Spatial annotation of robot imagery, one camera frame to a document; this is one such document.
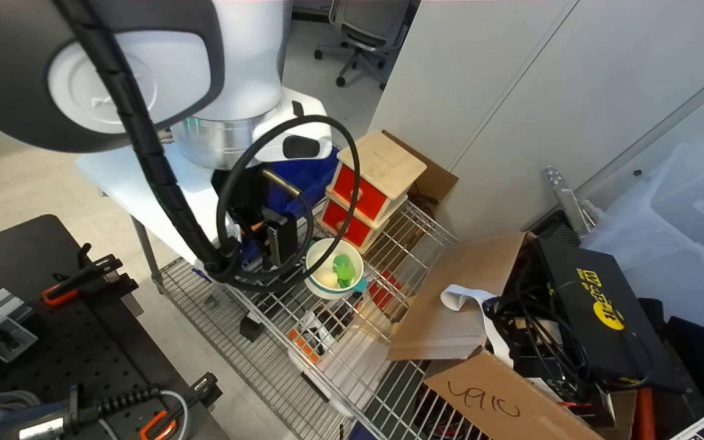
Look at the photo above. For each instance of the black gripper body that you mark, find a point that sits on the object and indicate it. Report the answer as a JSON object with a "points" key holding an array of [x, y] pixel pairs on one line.
{"points": [[244, 204]]}

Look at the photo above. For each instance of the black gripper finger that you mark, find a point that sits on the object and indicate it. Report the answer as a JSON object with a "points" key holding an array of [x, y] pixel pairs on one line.
{"points": [[293, 240], [272, 246]]}

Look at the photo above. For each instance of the white plush piece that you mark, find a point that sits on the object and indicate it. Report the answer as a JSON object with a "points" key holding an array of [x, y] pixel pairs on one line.
{"points": [[327, 280]]}

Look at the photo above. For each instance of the green plush toy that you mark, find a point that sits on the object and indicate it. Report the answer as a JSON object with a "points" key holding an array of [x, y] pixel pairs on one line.
{"points": [[344, 269]]}

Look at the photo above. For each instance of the wooden box red drawers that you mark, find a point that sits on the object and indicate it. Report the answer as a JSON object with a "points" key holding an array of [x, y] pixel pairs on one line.
{"points": [[379, 163]]}

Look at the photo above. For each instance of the open brown cardboard box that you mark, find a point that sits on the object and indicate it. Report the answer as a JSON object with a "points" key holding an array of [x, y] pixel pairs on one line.
{"points": [[465, 264]]}

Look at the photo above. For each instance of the white bowl teal rim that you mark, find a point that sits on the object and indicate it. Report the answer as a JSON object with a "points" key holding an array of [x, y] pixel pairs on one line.
{"points": [[318, 283]]}

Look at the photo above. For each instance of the blue plastic bin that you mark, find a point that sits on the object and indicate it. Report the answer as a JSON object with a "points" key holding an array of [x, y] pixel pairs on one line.
{"points": [[311, 185]]}

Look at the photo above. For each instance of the small black block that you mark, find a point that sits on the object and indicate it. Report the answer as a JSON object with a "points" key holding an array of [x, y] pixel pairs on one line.
{"points": [[252, 325]]}

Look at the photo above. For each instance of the orange white printed packet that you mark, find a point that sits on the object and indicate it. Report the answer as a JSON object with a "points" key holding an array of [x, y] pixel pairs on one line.
{"points": [[306, 342]]}

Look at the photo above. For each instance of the red object below shelf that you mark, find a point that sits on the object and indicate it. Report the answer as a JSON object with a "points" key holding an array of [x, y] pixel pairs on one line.
{"points": [[382, 291]]}

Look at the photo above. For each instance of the flat brown cardboard sheet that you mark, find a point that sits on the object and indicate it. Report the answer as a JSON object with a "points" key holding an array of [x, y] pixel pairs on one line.
{"points": [[439, 185]]}

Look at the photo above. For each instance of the orange black bar clamp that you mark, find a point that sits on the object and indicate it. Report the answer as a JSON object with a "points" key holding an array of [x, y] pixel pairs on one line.
{"points": [[84, 283]]}

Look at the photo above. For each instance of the dark blue pouch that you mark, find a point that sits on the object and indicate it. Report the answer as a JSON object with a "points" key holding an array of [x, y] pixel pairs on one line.
{"points": [[363, 430]]}

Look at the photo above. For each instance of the grey office chair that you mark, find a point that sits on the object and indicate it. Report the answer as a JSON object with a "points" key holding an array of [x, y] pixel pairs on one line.
{"points": [[365, 37]]}

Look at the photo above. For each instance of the cardboard flap with writing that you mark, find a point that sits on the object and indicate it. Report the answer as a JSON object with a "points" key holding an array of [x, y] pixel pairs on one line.
{"points": [[491, 399]]}

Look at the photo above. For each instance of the black case yellow logo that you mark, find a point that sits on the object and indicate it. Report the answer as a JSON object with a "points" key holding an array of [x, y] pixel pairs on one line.
{"points": [[597, 285]]}

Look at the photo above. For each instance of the clear plastic storage bin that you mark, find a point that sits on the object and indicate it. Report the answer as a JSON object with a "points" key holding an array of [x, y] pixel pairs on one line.
{"points": [[695, 220]]}

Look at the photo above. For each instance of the black fabric bag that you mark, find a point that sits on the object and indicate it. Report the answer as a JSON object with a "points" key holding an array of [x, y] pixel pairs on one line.
{"points": [[703, 357]]}

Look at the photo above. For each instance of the grey metal shelf bracket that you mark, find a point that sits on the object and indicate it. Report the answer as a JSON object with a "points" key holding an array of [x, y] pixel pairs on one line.
{"points": [[574, 204]]}

